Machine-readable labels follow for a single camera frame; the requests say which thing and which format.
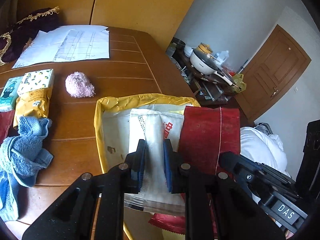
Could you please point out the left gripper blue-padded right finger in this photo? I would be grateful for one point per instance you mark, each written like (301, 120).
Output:
(174, 175)

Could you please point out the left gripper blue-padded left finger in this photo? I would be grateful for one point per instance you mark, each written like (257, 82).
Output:
(136, 163)

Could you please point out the white tissue pack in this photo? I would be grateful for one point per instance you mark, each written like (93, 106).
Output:
(154, 127)

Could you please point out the dark red tissue pack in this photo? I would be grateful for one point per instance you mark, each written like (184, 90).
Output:
(206, 133)

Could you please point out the pink fluffy soft ball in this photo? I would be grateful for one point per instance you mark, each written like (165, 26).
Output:
(78, 85)

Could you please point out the large blue towel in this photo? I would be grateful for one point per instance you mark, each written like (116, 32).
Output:
(22, 157)

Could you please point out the yellow orange tissue pack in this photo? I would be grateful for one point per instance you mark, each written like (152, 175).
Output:
(33, 103)

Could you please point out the lemon print tissue pack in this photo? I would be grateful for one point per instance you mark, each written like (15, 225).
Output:
(35, 80)

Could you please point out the teal bear tissue pack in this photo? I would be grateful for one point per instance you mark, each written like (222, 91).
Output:
(9, 94)

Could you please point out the black device on gripper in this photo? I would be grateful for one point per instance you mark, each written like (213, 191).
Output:
(307, 181)

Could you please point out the cluttered dark side table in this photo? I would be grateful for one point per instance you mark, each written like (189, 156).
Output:
(209, 90)

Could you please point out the yellow plastic bag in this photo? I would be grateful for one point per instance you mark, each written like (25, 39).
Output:
(239, 84)

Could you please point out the white electric cooking pot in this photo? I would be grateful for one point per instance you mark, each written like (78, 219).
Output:
(205, 64)

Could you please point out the clear plastic bottle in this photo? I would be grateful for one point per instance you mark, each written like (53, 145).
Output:
(223, 56)

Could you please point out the brown wooden door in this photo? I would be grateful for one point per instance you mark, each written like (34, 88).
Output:
(272, 71)

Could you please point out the white paper sheets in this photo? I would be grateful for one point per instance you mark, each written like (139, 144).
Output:
(67, 43)

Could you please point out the dark purple gold-fringed cloth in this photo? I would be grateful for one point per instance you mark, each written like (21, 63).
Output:
(23, 32)

